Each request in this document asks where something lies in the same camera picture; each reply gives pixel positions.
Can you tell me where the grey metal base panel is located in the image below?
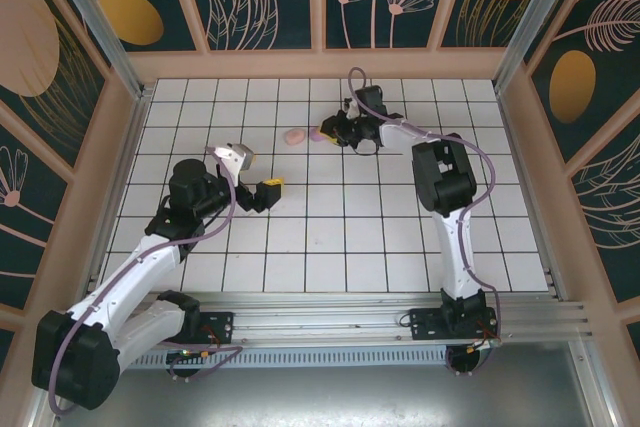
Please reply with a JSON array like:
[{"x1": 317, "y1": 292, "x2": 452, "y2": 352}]
[{"x1": 49, "y1": 341, "x2": 606, "y2": 427}]

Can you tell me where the aluminium side rail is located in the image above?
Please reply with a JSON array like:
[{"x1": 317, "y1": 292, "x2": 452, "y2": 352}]
[
  {"x1": 88, "y1": 89, "x2": 154, "y2": 298},
  {"x1": 494, "y1": 89, "x2": 569, "y2": 301}
]

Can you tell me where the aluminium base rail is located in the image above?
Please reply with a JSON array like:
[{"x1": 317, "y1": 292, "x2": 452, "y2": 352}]
[{"x1": 89, "y1": 290, "x2": 594, "y2": 348}]

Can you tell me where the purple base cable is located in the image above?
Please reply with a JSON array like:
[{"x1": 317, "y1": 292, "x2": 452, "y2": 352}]
[{"x1": 167, "y1": 345, "x2": 244, "y2": 384}]

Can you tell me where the slotted grey cable duct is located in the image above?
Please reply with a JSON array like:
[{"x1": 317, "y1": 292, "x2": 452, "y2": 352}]
[{"x1": 117, "y1": 344, "x2": 451, "y2": 372}]

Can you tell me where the aluminium frame post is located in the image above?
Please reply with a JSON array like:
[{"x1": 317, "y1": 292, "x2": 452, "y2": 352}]
[
  {"x1": 40, "y1": 0, "x2": 151, "y2": 101},
  {"x1": 492, "y1": 0, "x2": 589, "y2": 94}
]

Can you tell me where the base wire bundle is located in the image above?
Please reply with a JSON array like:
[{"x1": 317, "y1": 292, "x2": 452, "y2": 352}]
[{"x1": 446, "y1": 334, "x2": 501, "y2": 378}]

